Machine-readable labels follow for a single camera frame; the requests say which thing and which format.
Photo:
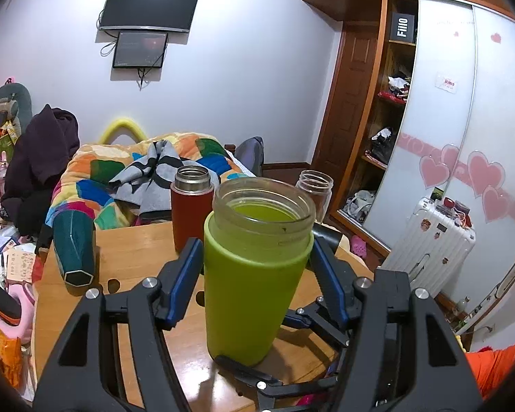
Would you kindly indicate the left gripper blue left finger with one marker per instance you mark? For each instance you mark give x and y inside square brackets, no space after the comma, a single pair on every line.
[178,279]

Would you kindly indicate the grey backpack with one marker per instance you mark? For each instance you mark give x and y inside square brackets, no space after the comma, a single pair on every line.
[251,154]

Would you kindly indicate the pink slipper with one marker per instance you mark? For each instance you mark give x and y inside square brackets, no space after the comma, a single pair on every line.
[358,246]

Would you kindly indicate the black FIIO box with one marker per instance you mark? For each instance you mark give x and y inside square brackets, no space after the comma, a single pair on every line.
[402,28]

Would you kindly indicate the wooden wardrobe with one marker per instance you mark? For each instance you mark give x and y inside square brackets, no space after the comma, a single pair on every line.
[403,118]

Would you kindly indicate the white hard suitcase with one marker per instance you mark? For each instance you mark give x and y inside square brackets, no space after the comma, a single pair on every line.
[436,241]

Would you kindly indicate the red thermos steel rim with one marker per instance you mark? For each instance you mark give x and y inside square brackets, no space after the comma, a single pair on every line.
[192,194]

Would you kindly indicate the yellow foam arch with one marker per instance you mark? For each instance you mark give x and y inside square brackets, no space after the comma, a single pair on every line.
[120,125]

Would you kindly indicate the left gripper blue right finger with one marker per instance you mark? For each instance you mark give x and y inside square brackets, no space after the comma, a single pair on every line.
[335,278]

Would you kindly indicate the colourful patchwork blanket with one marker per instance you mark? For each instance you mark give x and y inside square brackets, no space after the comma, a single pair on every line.
[85,184]

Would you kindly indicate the grey black sweater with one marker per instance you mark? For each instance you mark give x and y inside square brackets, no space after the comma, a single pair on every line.
[145,183]

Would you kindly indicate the green basket of toys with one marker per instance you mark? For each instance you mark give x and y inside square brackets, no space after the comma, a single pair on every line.
[15,114]

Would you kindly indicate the black wall television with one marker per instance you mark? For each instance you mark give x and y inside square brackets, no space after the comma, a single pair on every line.
[155,15]

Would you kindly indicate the small wall monitor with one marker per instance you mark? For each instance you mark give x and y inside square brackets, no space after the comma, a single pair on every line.
[139,50]

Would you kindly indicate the clear glass jar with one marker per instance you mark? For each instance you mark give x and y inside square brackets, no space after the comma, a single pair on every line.
[319,187]

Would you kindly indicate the dark purple jacket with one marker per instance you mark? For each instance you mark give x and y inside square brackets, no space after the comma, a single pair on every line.
[40,157]

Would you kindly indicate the green sleeved glass cup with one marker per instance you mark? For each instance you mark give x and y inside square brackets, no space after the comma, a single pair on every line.
[257,241]

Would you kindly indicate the teal faceted cup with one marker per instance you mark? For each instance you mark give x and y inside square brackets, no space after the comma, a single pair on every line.
[74,245]

